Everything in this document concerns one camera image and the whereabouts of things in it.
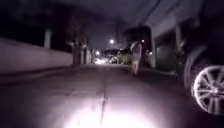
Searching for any grey concrete road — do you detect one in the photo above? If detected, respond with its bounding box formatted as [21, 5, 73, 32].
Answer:
[0, 63, 224, 128]

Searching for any building with pale roof edge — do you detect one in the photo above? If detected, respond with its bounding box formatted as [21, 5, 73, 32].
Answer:
[146, 0, 224, 73]

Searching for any dark car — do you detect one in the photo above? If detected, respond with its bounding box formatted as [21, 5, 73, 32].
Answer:
[176, 19, 224, 118]

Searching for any vehicle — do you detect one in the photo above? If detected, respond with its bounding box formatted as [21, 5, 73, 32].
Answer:
[99, 48, 122, 65]

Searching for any pale wall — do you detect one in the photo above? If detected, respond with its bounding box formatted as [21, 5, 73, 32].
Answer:
[0, 36, 75, 75]

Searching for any person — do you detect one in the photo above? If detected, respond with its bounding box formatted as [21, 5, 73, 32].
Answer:
[128, 40, 144, 77]

